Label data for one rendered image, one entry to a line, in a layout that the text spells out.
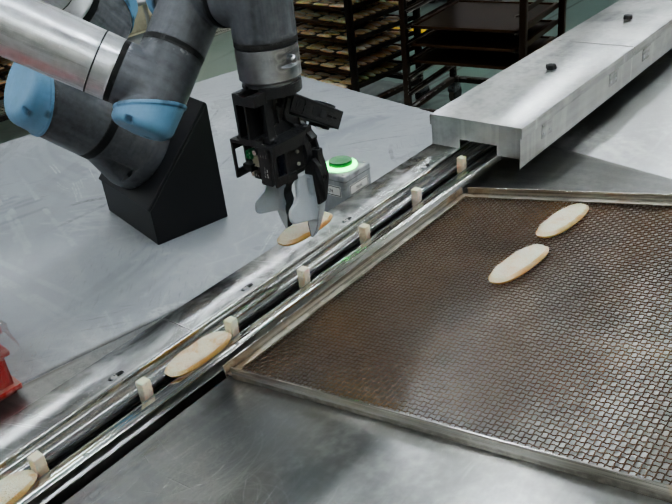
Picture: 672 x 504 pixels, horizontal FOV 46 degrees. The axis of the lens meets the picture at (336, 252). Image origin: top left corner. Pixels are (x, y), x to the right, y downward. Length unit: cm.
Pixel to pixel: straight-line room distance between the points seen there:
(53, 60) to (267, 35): 24
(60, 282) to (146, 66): 46
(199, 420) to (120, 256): 54
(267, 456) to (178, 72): 45
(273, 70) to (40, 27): 26
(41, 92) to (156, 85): 33
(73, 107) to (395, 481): 80
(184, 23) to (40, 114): 36
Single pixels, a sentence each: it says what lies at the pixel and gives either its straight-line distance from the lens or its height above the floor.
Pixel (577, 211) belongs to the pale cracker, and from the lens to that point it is 105.
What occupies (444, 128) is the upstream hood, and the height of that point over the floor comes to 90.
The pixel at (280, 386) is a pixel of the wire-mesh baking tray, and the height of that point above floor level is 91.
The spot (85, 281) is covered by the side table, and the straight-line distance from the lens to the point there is 126.
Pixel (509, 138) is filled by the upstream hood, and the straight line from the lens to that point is 137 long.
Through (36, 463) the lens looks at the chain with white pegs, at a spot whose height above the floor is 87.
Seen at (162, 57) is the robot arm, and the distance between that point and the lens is 94.
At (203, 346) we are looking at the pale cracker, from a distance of 97.
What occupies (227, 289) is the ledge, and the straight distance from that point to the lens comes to 107.
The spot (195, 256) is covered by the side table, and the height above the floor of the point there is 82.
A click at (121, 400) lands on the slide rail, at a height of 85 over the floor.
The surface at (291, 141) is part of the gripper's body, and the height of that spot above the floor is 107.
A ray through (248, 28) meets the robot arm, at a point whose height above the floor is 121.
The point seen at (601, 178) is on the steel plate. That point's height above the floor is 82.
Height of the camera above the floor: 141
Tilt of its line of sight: 29 degrees down
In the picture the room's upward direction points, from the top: 7 degrees counter-clockwise
